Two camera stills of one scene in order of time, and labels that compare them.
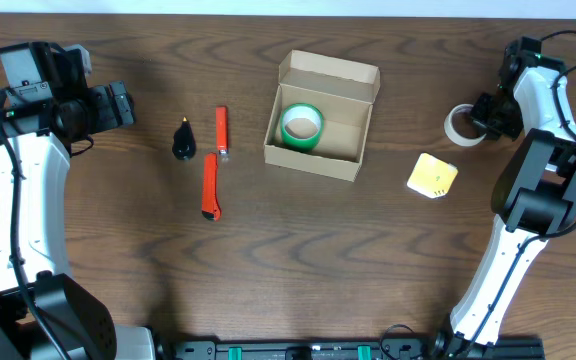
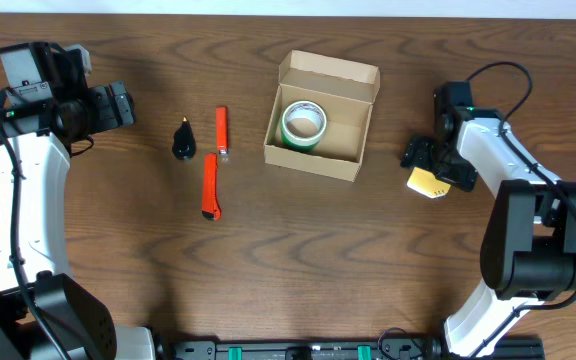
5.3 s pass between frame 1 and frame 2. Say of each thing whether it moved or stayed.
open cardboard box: stayed
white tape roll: moved
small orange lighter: stayed
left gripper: stayed
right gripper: moved
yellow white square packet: stayed
